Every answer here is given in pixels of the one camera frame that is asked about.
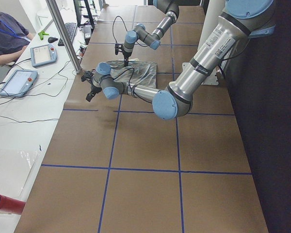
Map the striped polo shirt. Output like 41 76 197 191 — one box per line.
106 60 157 88

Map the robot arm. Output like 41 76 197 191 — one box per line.
118 0 179 67
86 0 275 120

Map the black computer mouse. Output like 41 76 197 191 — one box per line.
48 36 58 43

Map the seated person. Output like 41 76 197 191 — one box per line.
0 12 34 66

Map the white camera pole base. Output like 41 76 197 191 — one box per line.
176 0 236 86

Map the brown paper table cover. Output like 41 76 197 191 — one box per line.
13 5 270 233

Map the green plastic clamp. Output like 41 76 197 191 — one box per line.
38 31 49 40

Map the aluminium frame post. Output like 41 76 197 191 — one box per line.
46 0 81 74

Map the far teach pendant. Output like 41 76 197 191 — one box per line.
30 44 57 68

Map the teach pendant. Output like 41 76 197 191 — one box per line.
30 44 57 68
0 69 38 98

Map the near teach pendant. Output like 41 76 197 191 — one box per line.
0 69 38 98

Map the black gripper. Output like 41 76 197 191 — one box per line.
122 51 131 67
86 84 102 101

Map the black keyboard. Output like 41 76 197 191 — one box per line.
65 22 78 43

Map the red cylinder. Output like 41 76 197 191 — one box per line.
0 194 26 215

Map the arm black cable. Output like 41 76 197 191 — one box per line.
111 67 146 100
112 16 151 48

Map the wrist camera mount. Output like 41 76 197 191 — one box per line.
81 71 95 84
114 44 123 55

